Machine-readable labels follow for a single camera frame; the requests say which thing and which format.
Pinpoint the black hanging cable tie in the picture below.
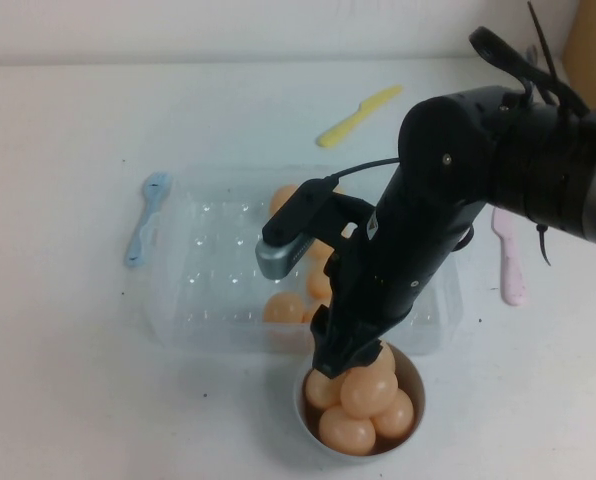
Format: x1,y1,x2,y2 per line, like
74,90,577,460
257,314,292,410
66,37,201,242
535,223,555,270

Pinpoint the black cable bundle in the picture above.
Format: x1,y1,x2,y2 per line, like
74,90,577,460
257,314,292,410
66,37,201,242
467,27,592,119

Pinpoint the black upright cable tie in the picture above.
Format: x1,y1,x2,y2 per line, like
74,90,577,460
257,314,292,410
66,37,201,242
526,0,567,91

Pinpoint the clear plastic egg box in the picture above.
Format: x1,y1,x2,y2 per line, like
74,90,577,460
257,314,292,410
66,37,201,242
145,163,467,357

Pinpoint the black camera cable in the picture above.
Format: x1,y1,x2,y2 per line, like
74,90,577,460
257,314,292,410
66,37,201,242
325,157,400,182

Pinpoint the brown cardboard box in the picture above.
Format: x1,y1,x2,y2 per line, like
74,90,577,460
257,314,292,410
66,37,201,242
562,0,596,114

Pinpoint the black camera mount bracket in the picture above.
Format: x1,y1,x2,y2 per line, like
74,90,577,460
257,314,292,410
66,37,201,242
261,177,379,261

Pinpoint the yellow plastic knife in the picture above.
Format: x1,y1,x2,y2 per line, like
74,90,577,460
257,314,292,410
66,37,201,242
316,84,404,150

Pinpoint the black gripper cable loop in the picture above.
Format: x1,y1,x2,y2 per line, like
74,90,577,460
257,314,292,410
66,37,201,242
452,224,476,251

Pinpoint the pink plastic knife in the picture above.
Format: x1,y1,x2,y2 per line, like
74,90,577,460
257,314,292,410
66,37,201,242
491,207,529,307

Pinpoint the white round bowl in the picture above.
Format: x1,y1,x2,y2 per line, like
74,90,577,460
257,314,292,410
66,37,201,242
293,344,426,457

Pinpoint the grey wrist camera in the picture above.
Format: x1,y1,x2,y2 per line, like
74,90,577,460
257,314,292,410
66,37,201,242
255,234,315,280

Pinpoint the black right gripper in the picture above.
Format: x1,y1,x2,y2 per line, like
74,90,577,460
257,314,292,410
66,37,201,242
310,202,479,377

